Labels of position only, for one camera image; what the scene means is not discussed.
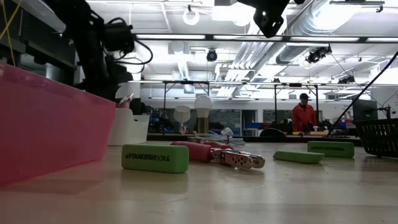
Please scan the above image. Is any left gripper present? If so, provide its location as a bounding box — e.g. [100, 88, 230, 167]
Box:
[93, 55, 134, 100]

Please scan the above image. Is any white plastic bin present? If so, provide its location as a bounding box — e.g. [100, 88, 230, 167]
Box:
[108, 107, 150, 146]

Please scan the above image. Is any overhead light bar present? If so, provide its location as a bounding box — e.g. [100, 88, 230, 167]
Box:
[133, 33, 398, 44]

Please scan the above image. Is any pink plastic bin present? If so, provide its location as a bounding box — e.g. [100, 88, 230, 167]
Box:
[0, 62, 116, 187]

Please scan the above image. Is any white bulb on round base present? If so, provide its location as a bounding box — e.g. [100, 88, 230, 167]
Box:
[194, 95, 213, 134]

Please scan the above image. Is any black chair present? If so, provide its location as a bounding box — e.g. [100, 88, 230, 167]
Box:
[259, 127, 287, 138]

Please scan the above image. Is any person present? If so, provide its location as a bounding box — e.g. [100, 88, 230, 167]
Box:
[291, 92, 317, 133]

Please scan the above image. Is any black ceiling spotlight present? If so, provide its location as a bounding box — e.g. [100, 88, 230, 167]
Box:
[306, 45, 333, 64]

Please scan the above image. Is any black computer monitor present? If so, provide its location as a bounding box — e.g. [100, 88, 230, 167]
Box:
[352, 98, 379, 122]

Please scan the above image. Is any black slotted plastic basket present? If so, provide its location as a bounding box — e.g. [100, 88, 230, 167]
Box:
[354, 118, 398, 158]

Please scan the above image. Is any black background rig frame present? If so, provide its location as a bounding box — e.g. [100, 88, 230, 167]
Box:
[161, 80, 320, 134]

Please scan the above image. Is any black aluminium table frame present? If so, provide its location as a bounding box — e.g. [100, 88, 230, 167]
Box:
[146, 51, 398, 147]

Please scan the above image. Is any white ring light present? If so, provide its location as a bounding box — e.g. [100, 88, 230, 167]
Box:
[182, 8, 201, 26]

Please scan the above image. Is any white lamp cable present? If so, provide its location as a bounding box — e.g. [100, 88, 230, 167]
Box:
[186, 126, 246, 147]

